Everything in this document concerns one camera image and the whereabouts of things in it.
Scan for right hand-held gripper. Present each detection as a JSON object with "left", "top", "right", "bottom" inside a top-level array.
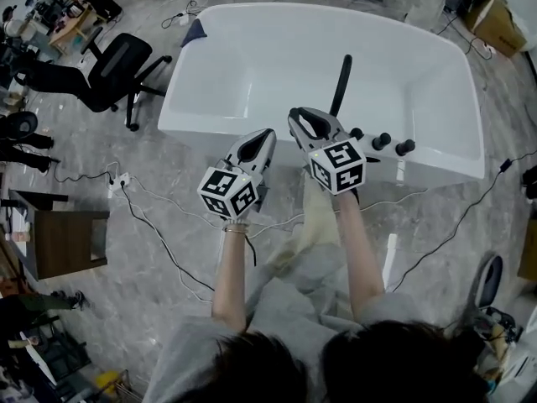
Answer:
[{"left": 287, "top": 106, "right": 368, "bottom": 204}]

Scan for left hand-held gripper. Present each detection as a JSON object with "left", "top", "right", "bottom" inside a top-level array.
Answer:
[{"left": 196, "top": 128, "right": 279, "bottom": 221}]

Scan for white bathtub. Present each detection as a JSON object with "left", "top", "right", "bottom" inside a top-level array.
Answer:
[{"left": 157, "top": 2, "right": 486, "bottom": 189}]

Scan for person's right forearm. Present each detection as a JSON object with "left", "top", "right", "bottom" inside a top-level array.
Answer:
[{"left": 334, "top": 190, "right": 386, "bottom": 323}]

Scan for person's left forearm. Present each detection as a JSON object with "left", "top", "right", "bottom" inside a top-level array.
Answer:
[{"left": 211, "top": 219, "right": 249, "bottom": 333}]

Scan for person's beige trousers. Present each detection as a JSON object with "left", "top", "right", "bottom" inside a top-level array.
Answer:
[{"left": 267, "top": 177, "right": 343, "bottom": 281}]

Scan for dark blue cloth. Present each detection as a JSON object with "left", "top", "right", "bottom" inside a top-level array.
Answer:
[{"left": 180, "top": 18, "right": 209, "bottom": 48}]

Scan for black office chair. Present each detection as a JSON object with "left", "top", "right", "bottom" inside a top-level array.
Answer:
[{"left": 14, "top": 25, "right": 174, "bottom": 133}]

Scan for person's grey shirt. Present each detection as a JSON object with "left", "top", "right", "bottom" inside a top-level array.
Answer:
[{"left": 142, "top": 275, "right": 477, "bottom": 403}]

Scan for brown cardboard box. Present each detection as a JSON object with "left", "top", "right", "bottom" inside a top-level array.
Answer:
[{"left": 462, "top": 0, "right": 529, "bottom": 59}]

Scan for dark wooden side cabinet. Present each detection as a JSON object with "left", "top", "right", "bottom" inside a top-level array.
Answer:
[{"left": 7, "top": 188, "right": 111, "bottom": 281}]

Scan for light wooden desk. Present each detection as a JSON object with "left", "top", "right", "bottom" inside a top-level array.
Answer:
[{"left": 47, "top": 5, "right": 109, "bottom": 57}]

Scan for grey blue chair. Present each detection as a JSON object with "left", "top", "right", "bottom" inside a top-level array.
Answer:
[{"left": 472, "top": 254, "right": 505, "bottom": 311}]

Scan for yellow container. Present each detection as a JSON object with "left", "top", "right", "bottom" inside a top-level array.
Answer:
[{"left": 93, "top": 369, "right": 122, "bottom": 395}]

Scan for thin black floor cable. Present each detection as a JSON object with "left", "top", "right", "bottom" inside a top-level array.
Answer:
[{"left": 47, "top": 159, "right": 117, "bottom": 185}]

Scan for black cable with adapter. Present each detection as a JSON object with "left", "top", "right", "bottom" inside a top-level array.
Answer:
[{"left": 385, "top": 149, "right": 537, "bottom": 293}]

